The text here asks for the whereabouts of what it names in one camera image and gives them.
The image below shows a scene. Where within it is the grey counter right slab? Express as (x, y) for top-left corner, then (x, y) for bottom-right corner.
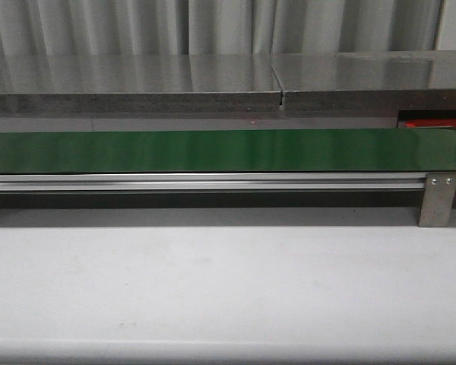
(271, 50), (456, 112)

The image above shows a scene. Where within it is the grey curtain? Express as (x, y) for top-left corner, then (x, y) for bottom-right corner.
(0, 1), (444, 56)

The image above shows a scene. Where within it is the green conveyor belt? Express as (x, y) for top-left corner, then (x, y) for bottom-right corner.
(0, 129), (456, 174)

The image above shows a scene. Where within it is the red plastic tray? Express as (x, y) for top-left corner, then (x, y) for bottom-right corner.
(403, 119), (456, 130)

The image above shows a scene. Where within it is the grey counter left slab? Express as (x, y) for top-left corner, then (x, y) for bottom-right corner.
(0, 55), (281, 115)

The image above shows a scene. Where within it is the steel conveyor support bracket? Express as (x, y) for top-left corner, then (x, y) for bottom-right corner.
(418, 172), (456, 227)

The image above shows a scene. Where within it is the aluminium conveyor side rail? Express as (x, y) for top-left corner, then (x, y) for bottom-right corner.
(0, 172), (426, 192)

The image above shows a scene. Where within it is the grey counter slab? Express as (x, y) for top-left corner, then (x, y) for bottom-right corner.
(0, 55), (281, 115)
(271, 50), (456, 112)

